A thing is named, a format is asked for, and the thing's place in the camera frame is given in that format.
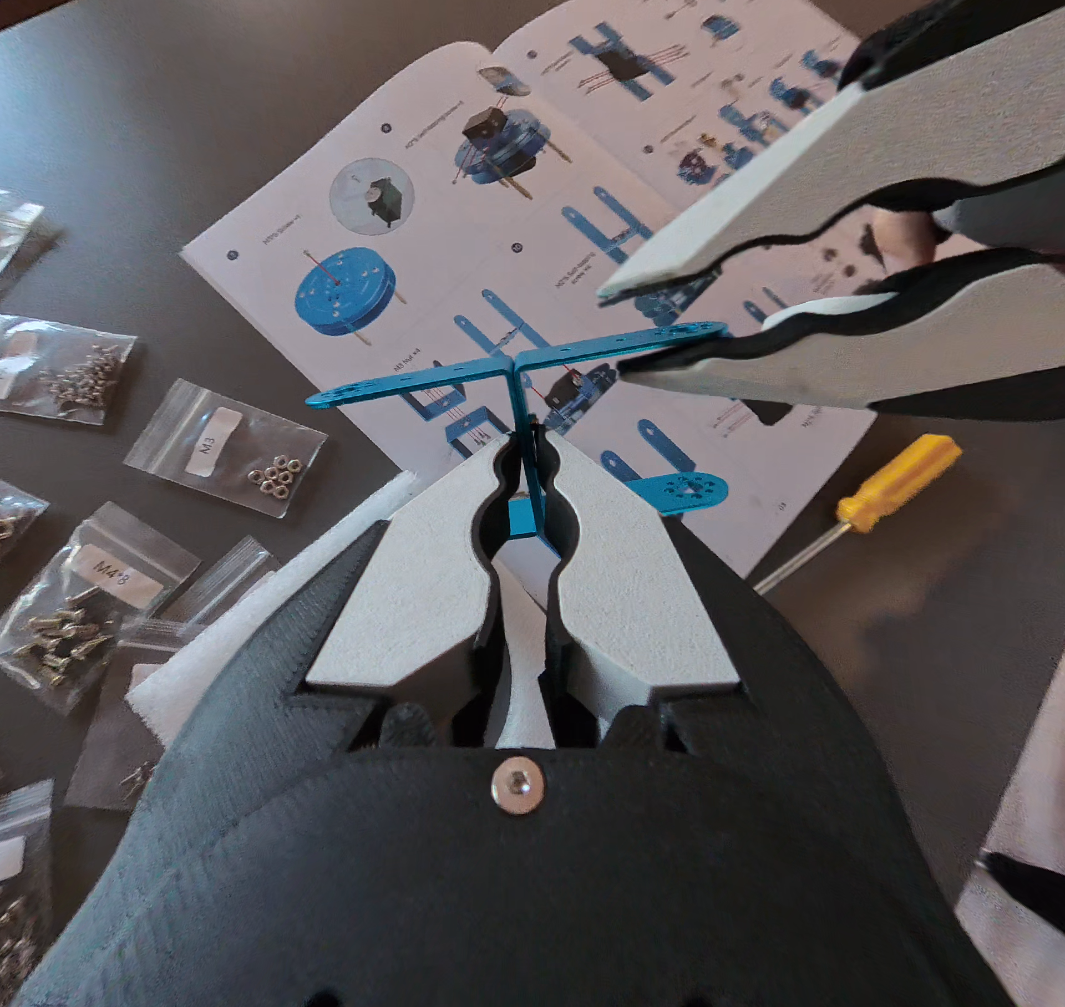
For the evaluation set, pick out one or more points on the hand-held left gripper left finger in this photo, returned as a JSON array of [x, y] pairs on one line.
[[399, 591]]

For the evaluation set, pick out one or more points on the dark grey desk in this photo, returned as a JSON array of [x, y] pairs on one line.
[[208, 109]]

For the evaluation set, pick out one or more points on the blue U-shaped metal bracket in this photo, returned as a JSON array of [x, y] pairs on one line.
[[399, 383], [616, 350]]

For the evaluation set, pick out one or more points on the group of small screw bags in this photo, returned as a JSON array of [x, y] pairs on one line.
[[75, 366]]

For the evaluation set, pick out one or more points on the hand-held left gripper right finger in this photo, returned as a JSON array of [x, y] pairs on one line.
[[649, 599]]

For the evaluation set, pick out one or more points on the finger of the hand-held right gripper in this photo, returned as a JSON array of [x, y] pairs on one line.
[[874, 158], [832, 358]]

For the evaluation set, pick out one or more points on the illustrated instruction manual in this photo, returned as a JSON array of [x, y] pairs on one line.
[[333, 192]]

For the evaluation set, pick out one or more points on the white foam packing piece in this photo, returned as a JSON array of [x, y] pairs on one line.
[[175, 707]]

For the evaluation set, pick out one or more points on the person's right hand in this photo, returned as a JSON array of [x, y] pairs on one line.
[[908, 238]]

